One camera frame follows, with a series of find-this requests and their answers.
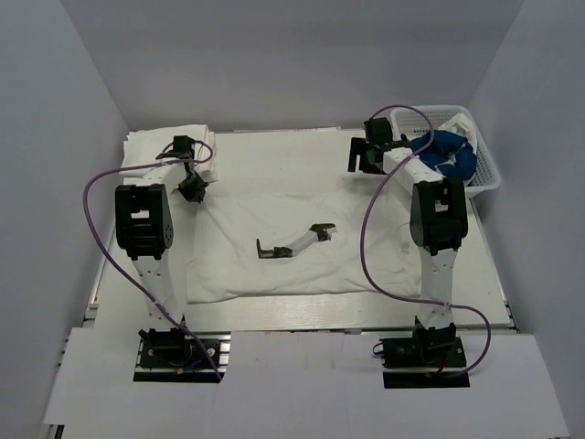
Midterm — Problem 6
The white t-shirt green trim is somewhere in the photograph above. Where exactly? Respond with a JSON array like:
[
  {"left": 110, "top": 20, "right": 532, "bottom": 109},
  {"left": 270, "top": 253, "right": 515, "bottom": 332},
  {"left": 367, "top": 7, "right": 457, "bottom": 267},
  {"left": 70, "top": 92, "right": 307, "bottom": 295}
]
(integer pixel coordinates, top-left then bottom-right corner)
[{"left": 439, "top": 112, "right": 478, "bottom": 152}]

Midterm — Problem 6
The blue Mickey Mouse t-shirt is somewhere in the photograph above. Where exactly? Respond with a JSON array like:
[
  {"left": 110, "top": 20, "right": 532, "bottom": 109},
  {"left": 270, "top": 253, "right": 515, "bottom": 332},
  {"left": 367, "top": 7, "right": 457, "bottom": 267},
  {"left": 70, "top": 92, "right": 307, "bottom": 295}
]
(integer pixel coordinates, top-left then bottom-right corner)
[{"left": 419, "top": 130, "right": 478, "bottom": 182}]

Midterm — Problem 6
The white t-shirt black print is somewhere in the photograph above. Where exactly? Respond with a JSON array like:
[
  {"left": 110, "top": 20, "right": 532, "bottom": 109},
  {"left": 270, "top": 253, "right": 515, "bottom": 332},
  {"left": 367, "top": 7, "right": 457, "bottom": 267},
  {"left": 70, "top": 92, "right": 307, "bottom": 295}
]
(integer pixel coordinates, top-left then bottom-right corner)
[{"left": 186, "top": 191, "right": 420, "bottom": 304}]

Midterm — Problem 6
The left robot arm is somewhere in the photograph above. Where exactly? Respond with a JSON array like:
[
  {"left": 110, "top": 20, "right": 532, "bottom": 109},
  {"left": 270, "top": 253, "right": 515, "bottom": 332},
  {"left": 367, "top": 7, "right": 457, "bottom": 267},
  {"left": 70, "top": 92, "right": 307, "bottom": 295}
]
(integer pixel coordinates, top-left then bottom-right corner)
[{"left": 114, "top": 135, "right": 214, "bottom": 328}]

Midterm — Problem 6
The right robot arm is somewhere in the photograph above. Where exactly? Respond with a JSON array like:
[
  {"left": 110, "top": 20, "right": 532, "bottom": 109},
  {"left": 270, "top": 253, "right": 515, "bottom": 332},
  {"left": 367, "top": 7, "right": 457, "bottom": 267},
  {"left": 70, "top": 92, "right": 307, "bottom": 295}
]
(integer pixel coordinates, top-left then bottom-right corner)
[{"left": 348, "top": 117, "right": 468, "bottom": 365}]

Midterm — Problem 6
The folded white t-shirt stack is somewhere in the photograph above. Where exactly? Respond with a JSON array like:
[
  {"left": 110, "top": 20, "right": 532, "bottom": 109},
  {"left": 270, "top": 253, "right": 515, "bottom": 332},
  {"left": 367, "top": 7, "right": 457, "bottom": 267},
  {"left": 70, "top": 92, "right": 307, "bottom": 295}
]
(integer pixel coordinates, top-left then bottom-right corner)
[{"left": 122, "top": 124, "right": 218, "bottom": 183}]

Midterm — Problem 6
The white plastic laundry basket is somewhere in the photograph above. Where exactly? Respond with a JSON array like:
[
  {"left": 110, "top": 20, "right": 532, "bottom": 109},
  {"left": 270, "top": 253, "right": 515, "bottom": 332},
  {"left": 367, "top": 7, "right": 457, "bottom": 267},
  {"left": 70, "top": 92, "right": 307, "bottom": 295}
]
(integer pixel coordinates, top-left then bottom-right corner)
[{"left": 389, "top": 104, "right": 501, "bottom": 198}]

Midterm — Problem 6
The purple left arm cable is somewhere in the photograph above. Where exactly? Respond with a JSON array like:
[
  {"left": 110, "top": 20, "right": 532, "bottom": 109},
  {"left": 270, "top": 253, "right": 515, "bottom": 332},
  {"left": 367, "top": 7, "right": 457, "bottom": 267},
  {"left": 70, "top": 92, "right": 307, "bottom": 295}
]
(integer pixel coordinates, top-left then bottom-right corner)
[{"left": 81, "top": 140, "right": 225, "bottom": 383}]

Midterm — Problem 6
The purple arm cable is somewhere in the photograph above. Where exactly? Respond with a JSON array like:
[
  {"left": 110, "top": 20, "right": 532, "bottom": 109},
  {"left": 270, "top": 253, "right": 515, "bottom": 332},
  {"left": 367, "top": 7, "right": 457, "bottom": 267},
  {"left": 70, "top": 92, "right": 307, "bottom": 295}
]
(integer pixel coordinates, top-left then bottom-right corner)
[
  {"left": 81, "top": 140, "right": 225, "bottom": 383},
  {"left": 360, "top": 105, "right": 493, "bottom": 376}
]

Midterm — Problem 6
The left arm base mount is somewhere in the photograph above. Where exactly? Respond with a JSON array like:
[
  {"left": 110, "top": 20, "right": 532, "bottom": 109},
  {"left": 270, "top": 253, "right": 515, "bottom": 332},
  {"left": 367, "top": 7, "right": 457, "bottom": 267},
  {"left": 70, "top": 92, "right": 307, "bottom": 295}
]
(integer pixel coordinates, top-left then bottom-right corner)
[{"left": 133, "top": 328, "right": 230, "bottom": 384}]

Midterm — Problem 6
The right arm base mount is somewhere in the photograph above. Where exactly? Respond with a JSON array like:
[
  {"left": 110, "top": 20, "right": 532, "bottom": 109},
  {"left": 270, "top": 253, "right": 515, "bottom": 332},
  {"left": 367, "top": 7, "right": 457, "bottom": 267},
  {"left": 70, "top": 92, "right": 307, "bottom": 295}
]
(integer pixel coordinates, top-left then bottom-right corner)
[{"left": 372, "top": 337, "right": 470, "bottom": 390}]

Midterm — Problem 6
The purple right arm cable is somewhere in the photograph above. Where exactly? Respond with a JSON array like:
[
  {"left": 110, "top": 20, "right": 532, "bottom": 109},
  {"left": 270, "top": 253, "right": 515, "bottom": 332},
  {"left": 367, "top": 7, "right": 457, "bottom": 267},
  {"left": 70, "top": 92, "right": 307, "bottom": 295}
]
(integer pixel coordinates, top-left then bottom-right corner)
[{"left": 360, "top": 105, "right": 493, "bottom": 376}]

